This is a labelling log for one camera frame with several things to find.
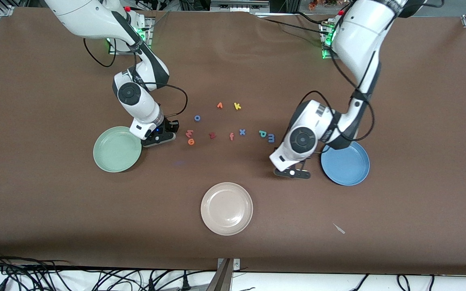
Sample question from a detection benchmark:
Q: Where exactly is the green plate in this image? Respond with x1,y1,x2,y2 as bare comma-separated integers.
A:
93,126,142,173

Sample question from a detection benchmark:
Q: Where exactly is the brown table cover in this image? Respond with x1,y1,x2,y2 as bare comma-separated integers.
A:
0,7,466,276

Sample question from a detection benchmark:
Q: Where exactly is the beige plate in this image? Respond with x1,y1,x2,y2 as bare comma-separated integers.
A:
201,182,254,236

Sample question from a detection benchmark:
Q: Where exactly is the grey metal bar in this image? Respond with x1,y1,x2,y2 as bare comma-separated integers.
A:
207,259,233,291

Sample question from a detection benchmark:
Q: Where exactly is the blue plate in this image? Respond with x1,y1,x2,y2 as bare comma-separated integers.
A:
321,141,370,186

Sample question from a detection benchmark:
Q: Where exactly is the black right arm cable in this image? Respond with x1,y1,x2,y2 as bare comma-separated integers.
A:
83,38,188,120

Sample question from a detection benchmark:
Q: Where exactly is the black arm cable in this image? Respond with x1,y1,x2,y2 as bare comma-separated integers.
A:
83,38,188,120
298,24,376,142

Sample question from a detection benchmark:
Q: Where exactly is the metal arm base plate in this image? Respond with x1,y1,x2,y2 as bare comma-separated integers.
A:
320,20,339,59
108,18,153,55

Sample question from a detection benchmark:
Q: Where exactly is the silver aluminium frame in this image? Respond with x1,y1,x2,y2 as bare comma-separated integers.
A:
210,0,270,13

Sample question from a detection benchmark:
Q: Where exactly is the silver bracket plate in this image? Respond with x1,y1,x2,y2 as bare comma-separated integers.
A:
217,258,241,270

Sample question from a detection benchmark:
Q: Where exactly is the thin black power cable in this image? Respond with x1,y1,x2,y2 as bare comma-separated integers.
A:
255,11,330,34

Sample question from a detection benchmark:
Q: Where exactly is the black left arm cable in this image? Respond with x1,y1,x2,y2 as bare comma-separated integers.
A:
298,24,376,142

